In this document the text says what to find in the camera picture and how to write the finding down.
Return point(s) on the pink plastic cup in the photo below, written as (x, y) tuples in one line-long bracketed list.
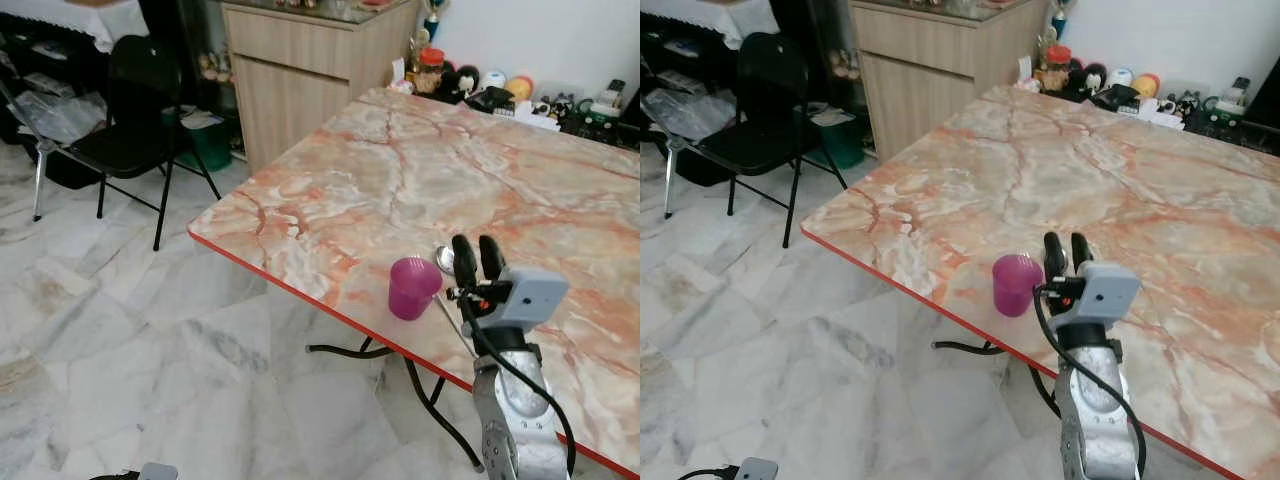
[(410, 290), (1015, 288)]

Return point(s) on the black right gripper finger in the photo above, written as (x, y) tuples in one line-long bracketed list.
[(1081, 250), (1054, 252), (491, 255), (464, 255)]

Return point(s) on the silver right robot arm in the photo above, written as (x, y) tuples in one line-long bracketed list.
[(1095, 420), (515, 420)]

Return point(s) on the green plastic bin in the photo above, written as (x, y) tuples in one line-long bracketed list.
[(845, 150), (205, 150)]

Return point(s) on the white small box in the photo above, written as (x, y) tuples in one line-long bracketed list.
[(605, 100), (1235, 95)]

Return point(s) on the black folding chair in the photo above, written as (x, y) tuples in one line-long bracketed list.
[(140, 70), (770, 70)]

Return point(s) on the yellow orange round toy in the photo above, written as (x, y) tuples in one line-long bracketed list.
[(1147, 85), (520, 88)]

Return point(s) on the white round toy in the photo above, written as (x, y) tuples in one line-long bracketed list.
[(494, 78), (1120, 77)]

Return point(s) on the jar with red lid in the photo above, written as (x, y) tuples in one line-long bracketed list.
[(1057, 72), (431, 75)]

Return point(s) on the metal spoon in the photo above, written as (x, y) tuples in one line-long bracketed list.
[(445, 260)]

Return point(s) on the white tablecloth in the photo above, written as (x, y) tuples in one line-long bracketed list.
[(60, 15), (700, 15)]

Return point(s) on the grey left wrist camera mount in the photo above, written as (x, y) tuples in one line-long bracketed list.
[(757, 470), (160, 472)]

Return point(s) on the light wooden cabinet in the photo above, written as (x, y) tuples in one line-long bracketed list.
[(300, 90), (930, 80)]

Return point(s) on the black metal table leg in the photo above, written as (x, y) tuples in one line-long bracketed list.
[(335, 352), (965, 348)]

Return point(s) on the clear plastic bag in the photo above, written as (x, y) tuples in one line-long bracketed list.
[(690, 112), (60, 115)]

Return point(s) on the blue gold trophy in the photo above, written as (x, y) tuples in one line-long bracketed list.
[(433, 20), (1060, 18)]

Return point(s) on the green circuit board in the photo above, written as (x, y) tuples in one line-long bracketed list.
[(1215, 122), (590, 125)]

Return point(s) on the black plush toy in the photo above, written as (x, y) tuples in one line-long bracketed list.
[(460, 85), (1085, 82)]

